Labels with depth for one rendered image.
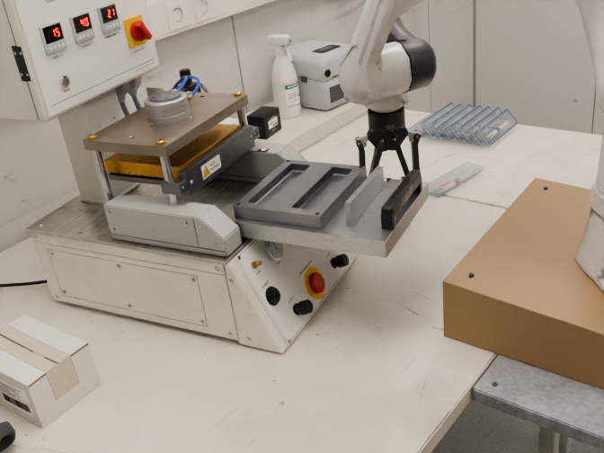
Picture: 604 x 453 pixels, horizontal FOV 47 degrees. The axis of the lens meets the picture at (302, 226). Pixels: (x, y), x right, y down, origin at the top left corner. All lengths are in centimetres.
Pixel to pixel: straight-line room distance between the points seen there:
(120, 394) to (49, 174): 80
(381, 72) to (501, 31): 236
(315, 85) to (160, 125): 98
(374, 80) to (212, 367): 57
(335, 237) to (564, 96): 256
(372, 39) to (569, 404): 65
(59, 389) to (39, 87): 50
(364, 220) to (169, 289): 38
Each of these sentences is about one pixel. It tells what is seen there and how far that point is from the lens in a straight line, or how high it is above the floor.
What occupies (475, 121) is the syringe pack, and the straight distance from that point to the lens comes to 203.
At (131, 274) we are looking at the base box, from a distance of 132.
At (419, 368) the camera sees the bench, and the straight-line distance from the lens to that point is 117.
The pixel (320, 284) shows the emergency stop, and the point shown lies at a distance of 132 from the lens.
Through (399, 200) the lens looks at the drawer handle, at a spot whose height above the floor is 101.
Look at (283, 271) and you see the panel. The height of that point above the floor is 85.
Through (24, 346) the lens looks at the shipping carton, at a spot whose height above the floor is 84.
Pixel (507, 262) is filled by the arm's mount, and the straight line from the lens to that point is 122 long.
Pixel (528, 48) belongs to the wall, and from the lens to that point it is 356.
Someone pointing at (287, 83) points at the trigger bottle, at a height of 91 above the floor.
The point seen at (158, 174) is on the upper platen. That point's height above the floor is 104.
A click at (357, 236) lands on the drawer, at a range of 109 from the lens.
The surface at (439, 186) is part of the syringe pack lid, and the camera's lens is 170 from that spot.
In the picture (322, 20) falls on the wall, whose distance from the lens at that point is 259.
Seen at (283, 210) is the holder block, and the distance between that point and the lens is 114.
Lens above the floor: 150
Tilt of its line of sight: 28 degrees down
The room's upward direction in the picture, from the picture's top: 7 degrees counter-clockwise
